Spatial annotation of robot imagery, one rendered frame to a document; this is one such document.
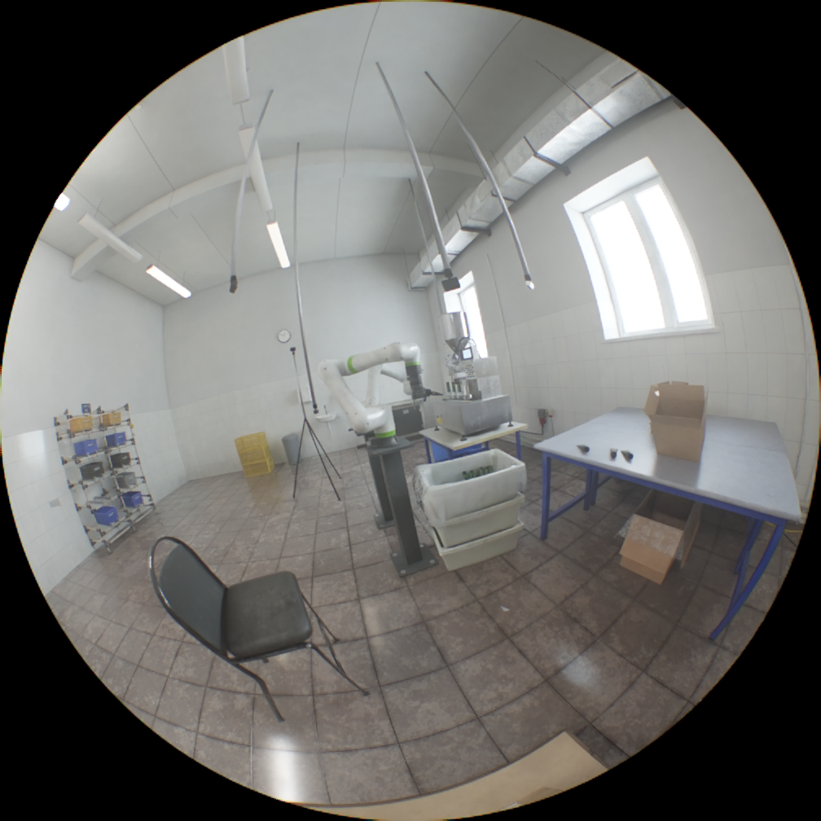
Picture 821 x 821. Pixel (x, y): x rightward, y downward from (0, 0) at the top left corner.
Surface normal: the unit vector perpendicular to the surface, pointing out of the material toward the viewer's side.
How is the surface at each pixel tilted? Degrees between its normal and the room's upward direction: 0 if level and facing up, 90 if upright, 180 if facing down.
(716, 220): 90
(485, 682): 0
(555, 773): 0
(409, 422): 90
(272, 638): 9
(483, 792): 0
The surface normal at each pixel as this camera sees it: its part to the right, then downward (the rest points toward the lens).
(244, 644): -0.09, -0.96
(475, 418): 0.29, 0.07
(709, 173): -0.94, 0.20
